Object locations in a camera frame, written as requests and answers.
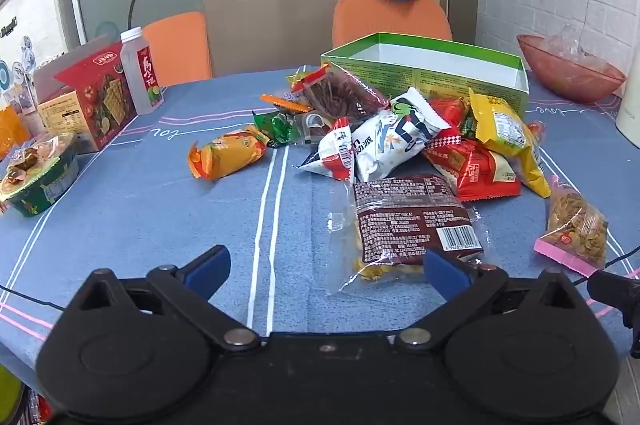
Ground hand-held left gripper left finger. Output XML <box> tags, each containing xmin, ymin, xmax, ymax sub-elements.
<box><xmin>65</xmin><ymin>245</ymin><xmax>261</xmax><ymax>353</ymax></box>

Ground white blue printed snack packet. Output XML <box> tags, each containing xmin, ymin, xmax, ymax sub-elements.
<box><xmin>350</xmin><ymin>87</ymin><xmax>451</xmax><ymax>183</ymax></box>

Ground pink edged clear snack packet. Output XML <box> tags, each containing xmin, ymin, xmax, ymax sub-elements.
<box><xmin>533</xmin><ymin>175</ymin><xmax>610</xmax><ymax>268</ymax></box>

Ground black cable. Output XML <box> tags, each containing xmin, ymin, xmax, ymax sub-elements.
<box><xmin>0</xmin><ymin>284</ymin><xmax>67</xmax><ymax>312</ymax></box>

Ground dark red clear snack packet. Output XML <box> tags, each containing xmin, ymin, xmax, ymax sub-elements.
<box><xmin>300</xmin><ymin>62</ymin><xmax>391</xmax><ymax>126</ymax></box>

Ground clear plastic wrap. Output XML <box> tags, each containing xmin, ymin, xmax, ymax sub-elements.
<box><xmin>542</xmin><ymin>24</ymin><xmax>621</xmax><ymax>78</ymax></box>

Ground white container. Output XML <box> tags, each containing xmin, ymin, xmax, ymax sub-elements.
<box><xmin>614</xmin><ymin>72</ymin><xmax>640</xmax><ymax>143</ymax></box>

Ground white red snack packet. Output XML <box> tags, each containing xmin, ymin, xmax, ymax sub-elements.
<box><xmin>295</xmin><ymin>117</ymin><xmax>358</xmax><ymax>182</ymax></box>

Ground yellow red snack packet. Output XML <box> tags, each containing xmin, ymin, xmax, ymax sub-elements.
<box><xmin>285</xmin><ymin>66</ymin><xmax>316</xmax><ymax>93</ymax></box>

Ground red cracker box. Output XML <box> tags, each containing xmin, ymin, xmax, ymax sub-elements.
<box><xmin>32</xmin><ymin>40</ymin><xmax>138</xmax><ymax>153</ymax></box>

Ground green cardboard box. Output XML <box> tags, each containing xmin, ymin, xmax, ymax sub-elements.
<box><xmin>320</xmin><ymin>32</ymin><xmax>531</xmax><ymax>120</ymax></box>

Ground brown label clear snack packet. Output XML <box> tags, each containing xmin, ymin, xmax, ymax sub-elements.
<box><xmin>327</xmin><ymin>172</ymin><xmax>496</xmax><ymax>293</ymax></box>

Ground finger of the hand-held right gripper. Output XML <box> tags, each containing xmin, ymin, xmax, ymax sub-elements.
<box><xmin>586</xmin><ymin>270</ymin><xmax>640</xmax><ymax>331</ymax></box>

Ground blue tablecloth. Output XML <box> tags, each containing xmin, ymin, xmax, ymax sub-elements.
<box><xmin>0</xmin><ymin>67</ymin><xmax>640</xmax><ymax>406</ymax></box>

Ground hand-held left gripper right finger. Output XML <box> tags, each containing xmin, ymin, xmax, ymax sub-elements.
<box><xmin>394</xmin><ymin>249</ymin><xmax>598</xmax><ymax>352</ymax></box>

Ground yellow snack packet white label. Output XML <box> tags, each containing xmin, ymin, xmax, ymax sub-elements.
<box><xmin>467</xmin><ymin>87</ymin><xmax>552</xmax><ymax>198</ymax></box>

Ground orange chair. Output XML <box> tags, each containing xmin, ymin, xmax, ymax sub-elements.
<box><xmin>142</xmin><ymin>11</ymin><xmax>213</xmax><ymax>88</ymax></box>
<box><xmin>332</xmin><ymin>0</ymin><xmax>453</xmax><ymax>50</ymax></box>

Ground pink plastic bowl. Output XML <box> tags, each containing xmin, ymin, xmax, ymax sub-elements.
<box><xmin>516</xmin><ymin>34</ymin><xmax>627</xmax><ymax>103</ymax></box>

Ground cardboard sheet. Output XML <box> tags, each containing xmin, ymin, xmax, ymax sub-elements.
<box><xmin>201</xmin><ymin>0</ymin><xmax>341</xmax><ymax>78</ymax></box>

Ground red checkered snack packet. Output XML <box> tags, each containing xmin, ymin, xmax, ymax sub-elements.
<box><xmin>422</xmin><ymin>127</ymin><xmax>522</xmax><ymax>202</ymax></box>

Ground wall stickers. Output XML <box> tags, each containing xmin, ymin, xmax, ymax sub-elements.
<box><xmin>0</xmin><ymin>17</ymin><xmax>38</xmax><ymax>106</ymax></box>

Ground orange packets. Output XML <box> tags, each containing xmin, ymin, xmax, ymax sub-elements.
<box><xmin>0</xmin><ymin>105</ymin><xmax>31</xmax><ymax>160</ymax></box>

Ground green candy packet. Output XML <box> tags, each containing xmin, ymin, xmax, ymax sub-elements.
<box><xmin>251</xmin><ymin>110</ymin><xmax>303</xmax><ymax>149</ymax></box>

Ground thin orange snack packet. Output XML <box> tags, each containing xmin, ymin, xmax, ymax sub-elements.
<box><xmin>260</xmin><ymin>92</ymin><xmax>313</xmax><ymax>113</ymax></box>

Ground clear wrapped brown snack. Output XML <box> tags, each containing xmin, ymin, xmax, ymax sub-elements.
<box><xmin>295</xmin><ymin>112</ymin><xmax>331</xmax><ymax>146</ymax></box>

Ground white drink bottle red label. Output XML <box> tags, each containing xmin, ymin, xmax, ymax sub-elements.
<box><xmin>120</xmin><ymin>27</ymin><xmax>166</xmax><ymax>116</ymax></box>

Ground instant noodle bowl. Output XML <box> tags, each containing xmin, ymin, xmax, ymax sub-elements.
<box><xmin>0</xmin><ymin>132</ymin><xmax>81</xmax><ymax>218</ymax></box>

